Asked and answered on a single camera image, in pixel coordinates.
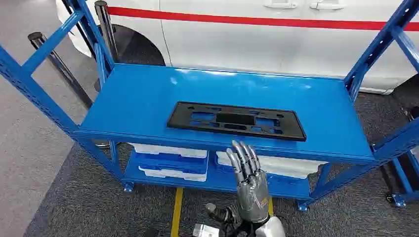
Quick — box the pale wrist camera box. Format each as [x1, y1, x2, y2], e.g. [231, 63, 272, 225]
[192, 223, 220, 237]

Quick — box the black stanchion post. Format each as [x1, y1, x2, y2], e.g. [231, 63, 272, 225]
[94, 0, 120, 63]
[27, 32, 94, 109]

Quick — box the red barrier belt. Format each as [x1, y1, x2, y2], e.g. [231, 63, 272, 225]
[106, 5, 419, 33]

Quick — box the white car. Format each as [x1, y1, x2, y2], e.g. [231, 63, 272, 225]
[55, 0, 419, 95]

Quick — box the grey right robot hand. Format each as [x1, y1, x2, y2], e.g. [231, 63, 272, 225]
[205, 140, 273, 226]

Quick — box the black plastic plate panel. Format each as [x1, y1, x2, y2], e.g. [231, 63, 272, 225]
[166, 101, 307, 142]

